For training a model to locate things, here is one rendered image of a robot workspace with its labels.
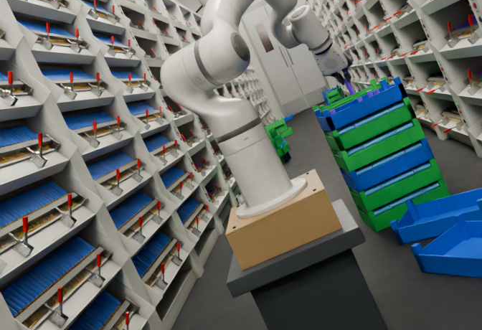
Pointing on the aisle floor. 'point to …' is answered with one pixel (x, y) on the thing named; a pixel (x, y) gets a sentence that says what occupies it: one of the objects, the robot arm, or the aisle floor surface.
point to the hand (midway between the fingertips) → (343, 77)
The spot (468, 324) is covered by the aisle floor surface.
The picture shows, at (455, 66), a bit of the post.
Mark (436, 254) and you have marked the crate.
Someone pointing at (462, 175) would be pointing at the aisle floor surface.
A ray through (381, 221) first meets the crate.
